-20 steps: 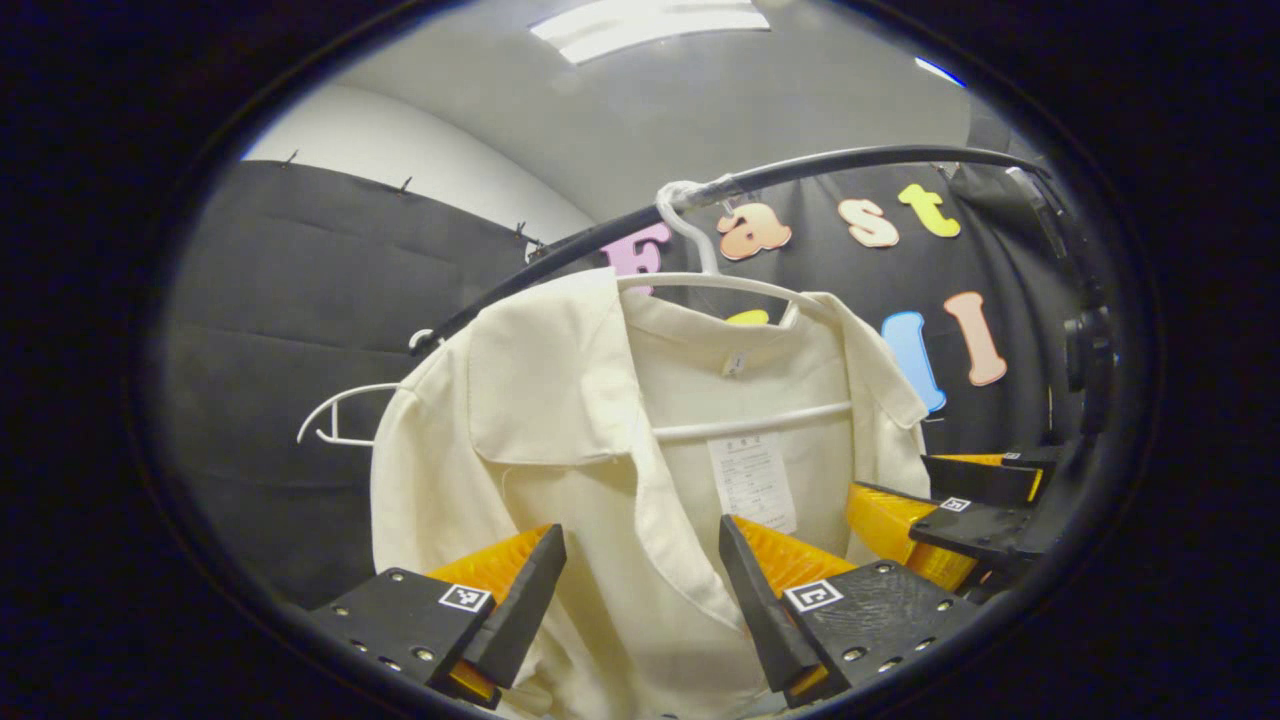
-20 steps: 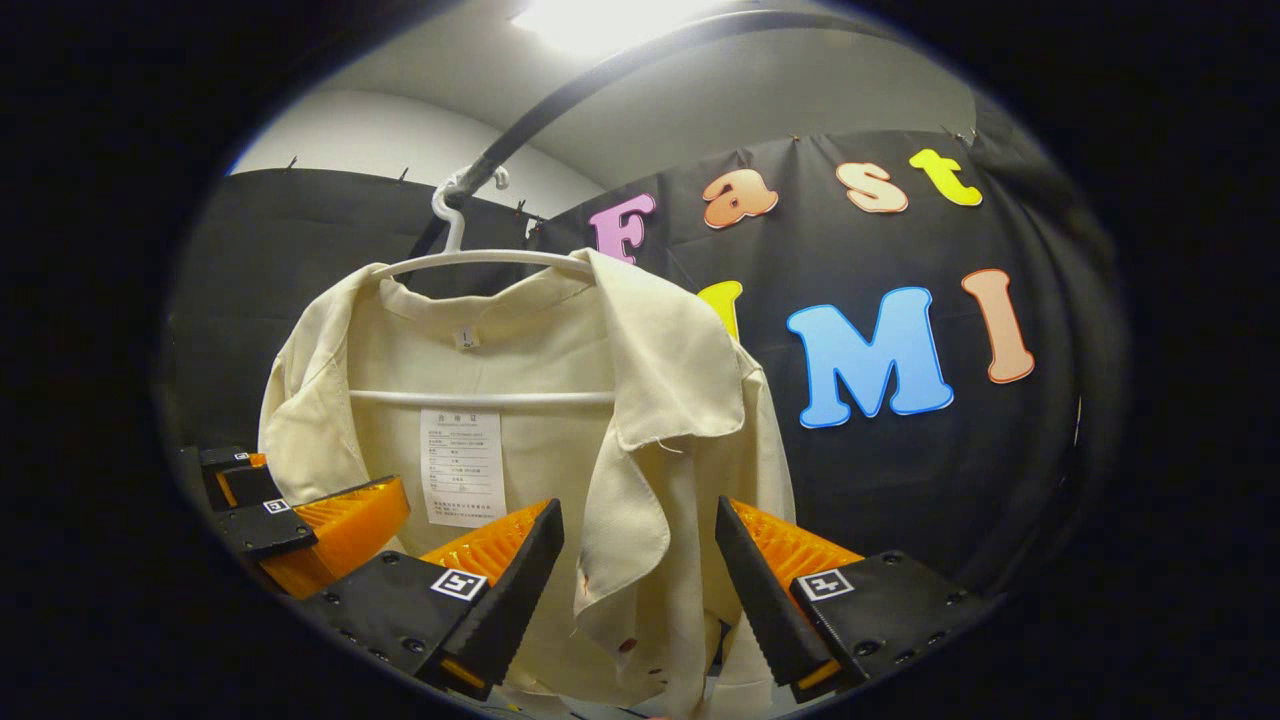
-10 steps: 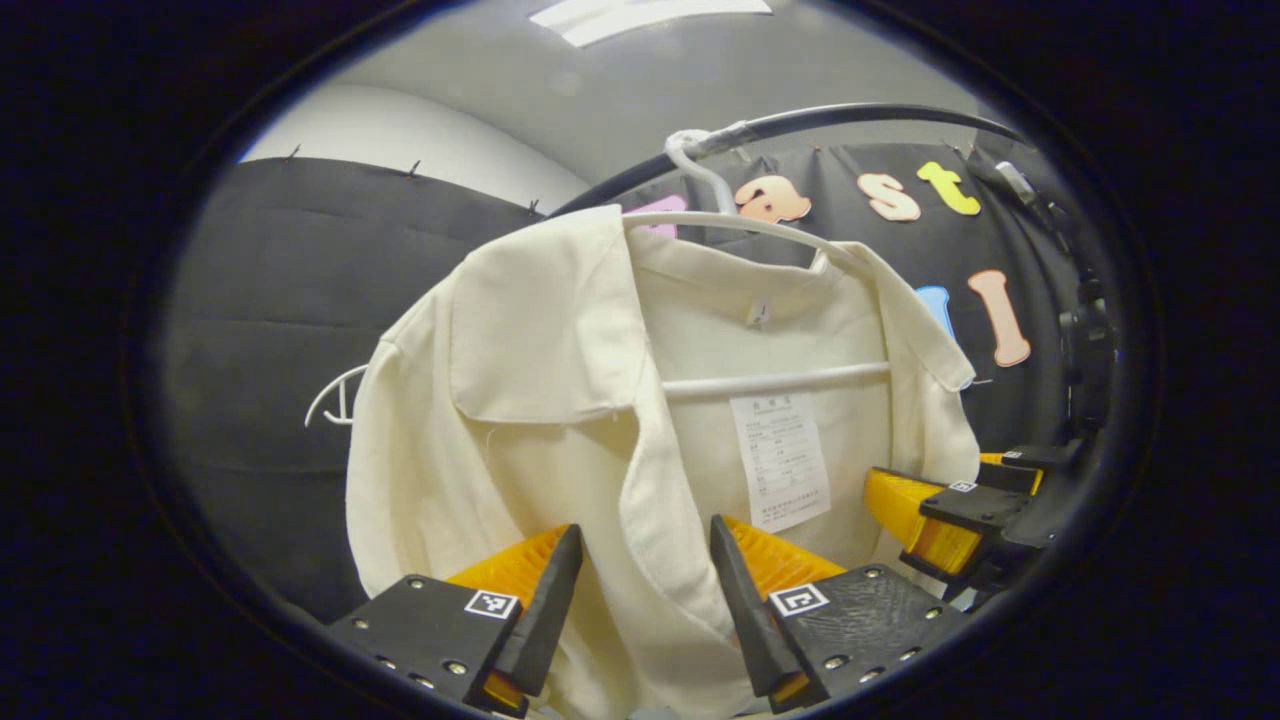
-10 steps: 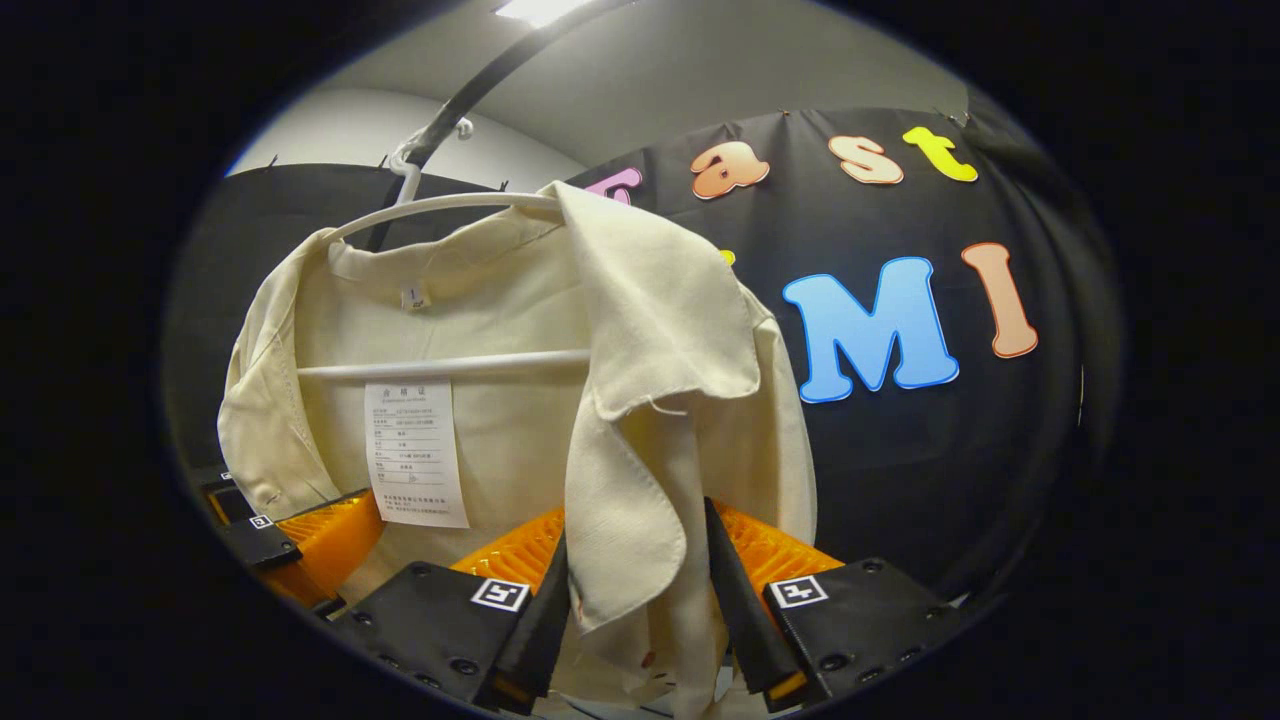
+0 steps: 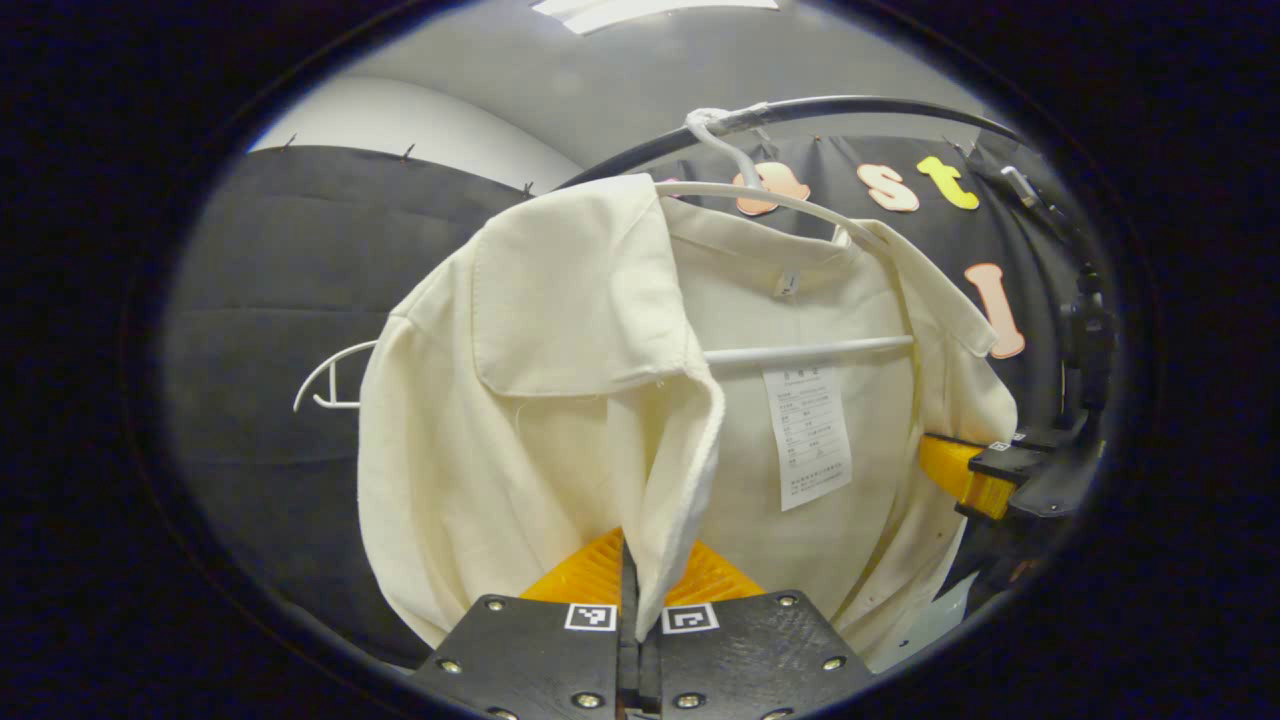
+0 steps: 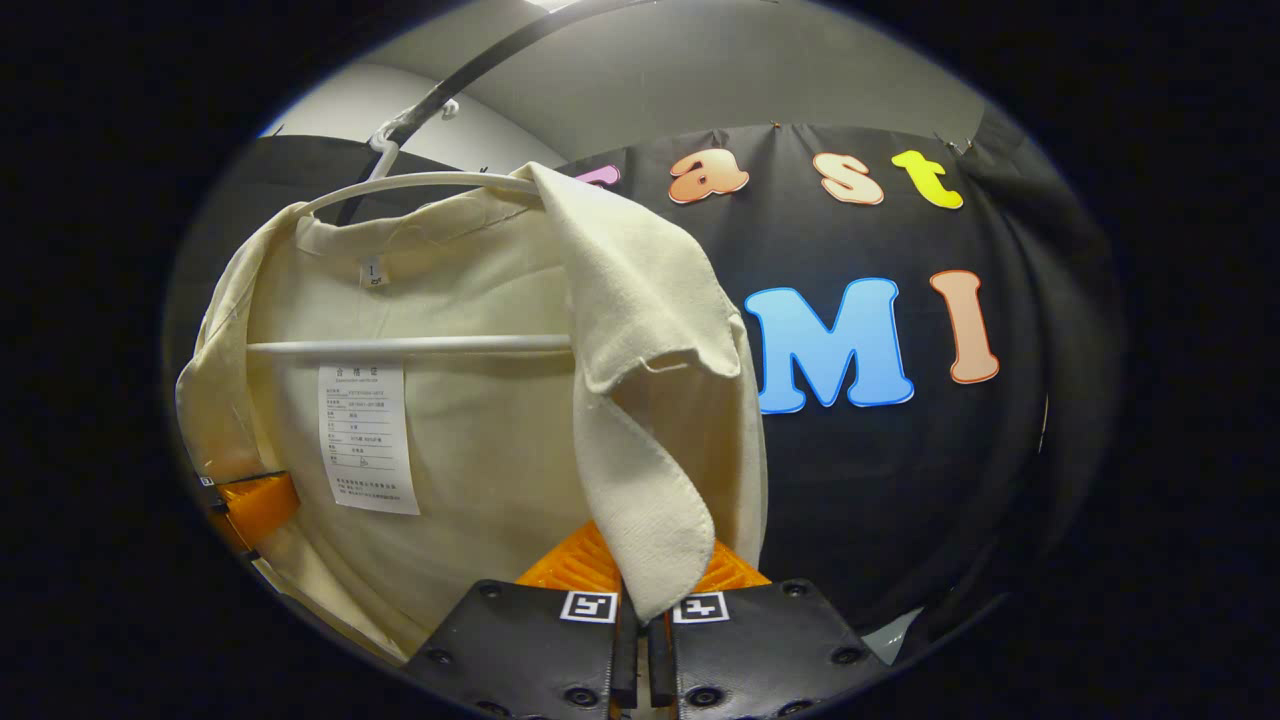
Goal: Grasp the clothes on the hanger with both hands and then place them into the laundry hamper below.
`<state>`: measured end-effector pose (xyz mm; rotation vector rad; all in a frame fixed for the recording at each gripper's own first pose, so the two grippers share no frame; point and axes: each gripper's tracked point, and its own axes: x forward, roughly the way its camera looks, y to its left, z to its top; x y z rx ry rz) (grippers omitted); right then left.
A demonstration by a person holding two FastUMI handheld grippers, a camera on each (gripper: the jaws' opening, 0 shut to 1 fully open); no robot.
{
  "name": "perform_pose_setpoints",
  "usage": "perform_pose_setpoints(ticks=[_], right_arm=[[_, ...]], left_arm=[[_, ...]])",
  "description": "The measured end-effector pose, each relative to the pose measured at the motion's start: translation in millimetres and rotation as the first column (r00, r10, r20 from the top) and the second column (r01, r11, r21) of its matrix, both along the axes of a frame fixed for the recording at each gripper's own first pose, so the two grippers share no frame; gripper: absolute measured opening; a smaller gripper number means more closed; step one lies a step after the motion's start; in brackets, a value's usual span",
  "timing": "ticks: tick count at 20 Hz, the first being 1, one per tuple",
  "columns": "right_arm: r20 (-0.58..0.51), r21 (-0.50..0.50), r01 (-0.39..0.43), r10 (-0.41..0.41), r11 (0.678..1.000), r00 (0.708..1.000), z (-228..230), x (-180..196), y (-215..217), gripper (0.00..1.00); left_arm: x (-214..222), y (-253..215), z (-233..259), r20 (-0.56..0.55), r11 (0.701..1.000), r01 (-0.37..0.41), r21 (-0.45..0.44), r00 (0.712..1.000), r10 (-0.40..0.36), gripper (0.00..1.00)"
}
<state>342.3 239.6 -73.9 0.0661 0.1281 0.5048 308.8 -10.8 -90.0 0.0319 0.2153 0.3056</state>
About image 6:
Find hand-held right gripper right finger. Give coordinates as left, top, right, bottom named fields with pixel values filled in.
left=647, top=539, right=892, bottom=720

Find cream button shirt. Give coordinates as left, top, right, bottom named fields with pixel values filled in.
left=175, top=162, right=769, bottom=666

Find black metal clothes rack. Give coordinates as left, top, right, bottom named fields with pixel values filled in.
left=335, top=0, right=701, bottom=226

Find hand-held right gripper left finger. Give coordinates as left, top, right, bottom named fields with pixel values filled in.
left=405, top=519, right=639, bottom=720

